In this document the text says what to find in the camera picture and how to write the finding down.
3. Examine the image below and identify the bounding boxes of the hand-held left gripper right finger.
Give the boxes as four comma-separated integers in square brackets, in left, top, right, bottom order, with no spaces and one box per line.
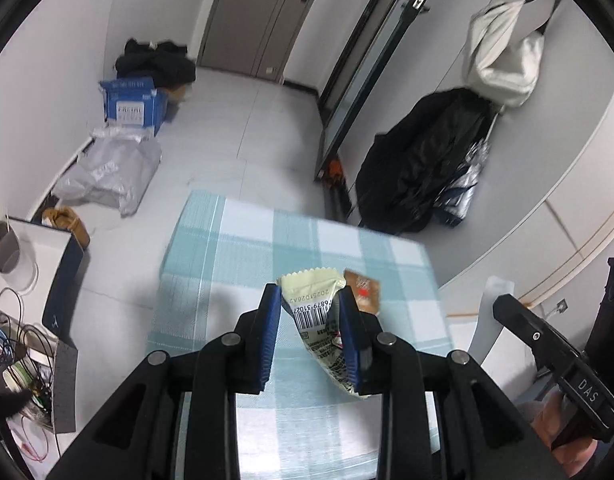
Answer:
[337,285,570,480]

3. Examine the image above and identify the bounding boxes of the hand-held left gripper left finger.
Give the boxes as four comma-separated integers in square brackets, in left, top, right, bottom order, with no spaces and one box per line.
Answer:
[46,282,283,480]

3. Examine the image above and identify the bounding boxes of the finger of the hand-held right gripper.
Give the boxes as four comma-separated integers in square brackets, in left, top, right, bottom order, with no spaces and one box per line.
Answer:
[492,294,583,376]

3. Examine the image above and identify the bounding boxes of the pale barcoded snack packet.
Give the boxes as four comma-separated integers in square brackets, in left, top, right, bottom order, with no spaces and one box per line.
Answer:
[278,269,373,398]

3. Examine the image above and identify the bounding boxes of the person's right hand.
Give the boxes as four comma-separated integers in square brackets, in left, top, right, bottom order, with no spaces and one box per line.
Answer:
[530,390,595,477]

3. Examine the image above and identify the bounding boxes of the brown snack packet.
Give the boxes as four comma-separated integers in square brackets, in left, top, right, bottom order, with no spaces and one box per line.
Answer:
[343,269,383,317]

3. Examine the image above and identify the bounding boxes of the teal checked tablecloth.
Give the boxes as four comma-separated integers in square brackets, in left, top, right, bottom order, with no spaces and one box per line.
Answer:
[146,190,455,480]

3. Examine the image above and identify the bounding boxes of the white cabinet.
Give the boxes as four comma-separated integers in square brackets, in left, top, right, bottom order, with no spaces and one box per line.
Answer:
[437,60,614,321]

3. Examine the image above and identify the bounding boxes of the silver foil bag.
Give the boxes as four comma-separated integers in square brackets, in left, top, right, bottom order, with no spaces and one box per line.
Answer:
[432,140,490,226]

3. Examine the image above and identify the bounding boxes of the black jacket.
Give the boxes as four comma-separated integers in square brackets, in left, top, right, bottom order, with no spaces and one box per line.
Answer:
[356,87,498,235]

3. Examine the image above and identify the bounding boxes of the grey plastic mailing bag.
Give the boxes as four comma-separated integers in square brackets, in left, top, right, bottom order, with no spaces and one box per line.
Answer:
[52,126,163,217]

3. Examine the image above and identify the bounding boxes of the white box with navy sides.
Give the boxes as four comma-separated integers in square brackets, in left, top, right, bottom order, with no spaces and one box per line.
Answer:
[0,216,90,343]

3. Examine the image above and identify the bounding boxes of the white translucent cup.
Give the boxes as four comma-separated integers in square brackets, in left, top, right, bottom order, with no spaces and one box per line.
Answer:
[7,240,39,292]

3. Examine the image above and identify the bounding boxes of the blue cardboard box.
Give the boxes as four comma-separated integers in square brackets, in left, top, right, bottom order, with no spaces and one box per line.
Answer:
[98,76,169,137]

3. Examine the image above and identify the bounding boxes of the black framed glass sliding door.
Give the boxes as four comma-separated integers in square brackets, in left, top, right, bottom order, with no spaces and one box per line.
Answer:
[314,0,450,183]

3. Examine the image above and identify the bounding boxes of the white tote bag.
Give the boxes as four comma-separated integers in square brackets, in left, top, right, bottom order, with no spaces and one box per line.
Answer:
[464,0,563,108]

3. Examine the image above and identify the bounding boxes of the black fuzzy object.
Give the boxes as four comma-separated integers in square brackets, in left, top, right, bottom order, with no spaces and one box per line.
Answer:
[0,390,30,422]

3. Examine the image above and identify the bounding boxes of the grey cup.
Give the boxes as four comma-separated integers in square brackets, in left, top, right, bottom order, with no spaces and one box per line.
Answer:
[0,220,22,273]

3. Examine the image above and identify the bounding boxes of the black clothing pile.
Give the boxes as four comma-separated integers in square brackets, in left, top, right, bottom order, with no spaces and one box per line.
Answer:
[114,37,197,88]

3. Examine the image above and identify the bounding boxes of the grey door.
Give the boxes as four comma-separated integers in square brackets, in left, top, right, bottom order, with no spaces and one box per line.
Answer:
[196,0,335,81]

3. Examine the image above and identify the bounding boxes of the black cables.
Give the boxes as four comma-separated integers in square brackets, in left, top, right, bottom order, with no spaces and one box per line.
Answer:
[0,287,58,411]

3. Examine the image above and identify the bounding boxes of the red cable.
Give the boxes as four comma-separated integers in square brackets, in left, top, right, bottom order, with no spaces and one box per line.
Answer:
[9,412,50,461]

